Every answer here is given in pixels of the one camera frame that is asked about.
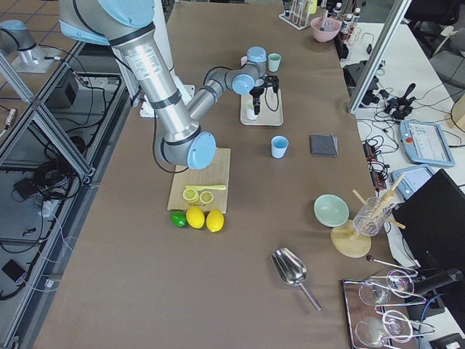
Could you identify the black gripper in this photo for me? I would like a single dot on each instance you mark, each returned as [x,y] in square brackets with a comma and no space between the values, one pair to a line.
[256,92]

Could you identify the pale yellow cup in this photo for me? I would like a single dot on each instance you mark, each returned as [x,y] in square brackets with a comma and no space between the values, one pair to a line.
[250,111]

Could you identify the light blue cup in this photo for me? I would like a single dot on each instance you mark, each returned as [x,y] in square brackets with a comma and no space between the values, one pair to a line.
[279,145]

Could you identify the pink cup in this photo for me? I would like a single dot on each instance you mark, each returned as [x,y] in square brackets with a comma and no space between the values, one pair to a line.
[243,61]

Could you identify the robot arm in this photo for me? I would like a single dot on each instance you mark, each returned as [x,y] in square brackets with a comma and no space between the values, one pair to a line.
[128,26]

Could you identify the cream rabbit tray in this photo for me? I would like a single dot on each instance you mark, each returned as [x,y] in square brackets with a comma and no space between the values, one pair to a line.
[271,109]

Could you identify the wine glass rack tray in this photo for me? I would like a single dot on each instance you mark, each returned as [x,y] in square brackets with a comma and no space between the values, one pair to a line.
[376,310]

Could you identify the mint green cup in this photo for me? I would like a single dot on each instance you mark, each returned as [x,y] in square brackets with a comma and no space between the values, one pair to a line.
[274,60]

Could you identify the grey folded cloth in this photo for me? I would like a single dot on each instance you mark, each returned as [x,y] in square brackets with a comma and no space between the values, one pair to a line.
[324,145]

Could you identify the wooden cutting board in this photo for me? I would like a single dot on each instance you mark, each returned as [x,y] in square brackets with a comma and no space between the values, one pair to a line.
[217,173]

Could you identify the white dish rack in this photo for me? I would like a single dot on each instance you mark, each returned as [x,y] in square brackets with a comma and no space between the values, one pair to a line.
[298,13]

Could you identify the yellow plastic knife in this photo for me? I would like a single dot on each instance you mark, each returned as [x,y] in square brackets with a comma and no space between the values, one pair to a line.
[206,187]

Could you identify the pink mixing bowl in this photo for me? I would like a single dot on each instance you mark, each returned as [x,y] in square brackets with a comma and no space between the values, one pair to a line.
[326,32]

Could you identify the lemon slice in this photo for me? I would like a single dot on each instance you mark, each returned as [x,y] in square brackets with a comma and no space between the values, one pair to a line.
[206,197]
[190,195]

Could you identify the whole yellow lemon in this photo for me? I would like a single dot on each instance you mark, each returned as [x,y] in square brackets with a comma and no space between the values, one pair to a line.
[195,217]
[215,221]

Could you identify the mint green bowl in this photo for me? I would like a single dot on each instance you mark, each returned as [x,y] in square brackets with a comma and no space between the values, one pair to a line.
[330,210]

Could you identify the green lime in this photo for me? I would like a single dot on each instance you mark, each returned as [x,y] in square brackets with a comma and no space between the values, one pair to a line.
[178,219]

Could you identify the clear glass cup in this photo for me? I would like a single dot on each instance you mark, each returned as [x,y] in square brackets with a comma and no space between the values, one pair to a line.
[371,217]

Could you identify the wooden cup stand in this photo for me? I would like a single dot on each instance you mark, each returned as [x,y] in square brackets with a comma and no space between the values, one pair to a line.
[353,244]

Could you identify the teach pendant tablet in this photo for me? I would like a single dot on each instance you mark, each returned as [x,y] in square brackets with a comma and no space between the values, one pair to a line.
[425,143]

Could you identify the metal scoop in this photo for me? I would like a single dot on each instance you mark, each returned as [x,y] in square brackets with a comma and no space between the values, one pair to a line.
[293,272]

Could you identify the black monitor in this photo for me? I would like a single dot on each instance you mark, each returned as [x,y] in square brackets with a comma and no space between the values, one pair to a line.
[434,223]

